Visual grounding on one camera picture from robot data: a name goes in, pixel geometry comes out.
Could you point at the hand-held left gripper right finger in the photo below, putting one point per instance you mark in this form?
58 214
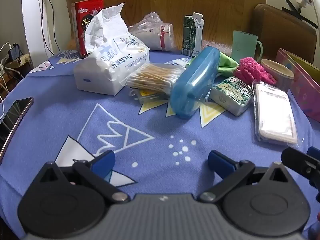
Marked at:
218 162

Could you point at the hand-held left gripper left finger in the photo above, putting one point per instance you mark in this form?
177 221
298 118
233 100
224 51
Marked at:
103 161

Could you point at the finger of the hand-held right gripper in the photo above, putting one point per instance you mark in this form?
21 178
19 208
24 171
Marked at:
297 163
314 153

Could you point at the clear pack of cotton pads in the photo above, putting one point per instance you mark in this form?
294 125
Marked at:
273 112

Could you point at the pink tin box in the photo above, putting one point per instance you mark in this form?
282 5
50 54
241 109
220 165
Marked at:
305 90

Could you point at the green white tissue packet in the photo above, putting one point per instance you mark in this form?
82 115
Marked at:
230 95

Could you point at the green cloth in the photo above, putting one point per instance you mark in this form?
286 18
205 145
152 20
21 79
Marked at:
226 63

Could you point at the blue printed tablecloth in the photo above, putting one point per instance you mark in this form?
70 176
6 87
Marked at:
150 122

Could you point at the small yellow box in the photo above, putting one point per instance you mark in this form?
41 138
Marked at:
147 96

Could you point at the blue plastic case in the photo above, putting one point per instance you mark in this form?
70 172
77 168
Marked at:
195 80

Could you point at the round container with beige lid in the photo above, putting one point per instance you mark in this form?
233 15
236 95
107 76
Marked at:
277 72

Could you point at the bag of cotton swabs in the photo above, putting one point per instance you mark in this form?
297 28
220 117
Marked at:
152 77

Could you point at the pink fuzzy cloth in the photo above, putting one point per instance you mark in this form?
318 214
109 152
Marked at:
250 70

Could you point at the large white tissue pack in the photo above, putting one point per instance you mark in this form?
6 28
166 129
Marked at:
110 62

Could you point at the black smartphone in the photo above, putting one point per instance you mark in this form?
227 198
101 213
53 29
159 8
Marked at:
12 120

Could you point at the small white blue packet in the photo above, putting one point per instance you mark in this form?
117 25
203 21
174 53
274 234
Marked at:
177 62

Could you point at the green plastic mug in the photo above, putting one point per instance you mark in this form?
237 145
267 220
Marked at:
243 45

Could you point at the brown chair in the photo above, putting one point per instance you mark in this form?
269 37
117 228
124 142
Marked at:
282 30

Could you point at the wooden stool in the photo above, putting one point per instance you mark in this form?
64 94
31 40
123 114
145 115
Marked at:
18 66

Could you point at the green white milk carton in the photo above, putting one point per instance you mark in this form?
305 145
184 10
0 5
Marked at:
191 32

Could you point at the plastic bag of paper cups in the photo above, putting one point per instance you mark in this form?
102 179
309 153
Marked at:
155 35

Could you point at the black tape strips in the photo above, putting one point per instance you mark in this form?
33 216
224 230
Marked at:
300 15

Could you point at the black charger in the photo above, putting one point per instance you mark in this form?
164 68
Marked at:
13 51

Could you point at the red printed box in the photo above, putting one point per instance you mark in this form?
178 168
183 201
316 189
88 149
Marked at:
83 17

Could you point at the wooden panel board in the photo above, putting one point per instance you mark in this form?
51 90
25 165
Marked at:
162 0

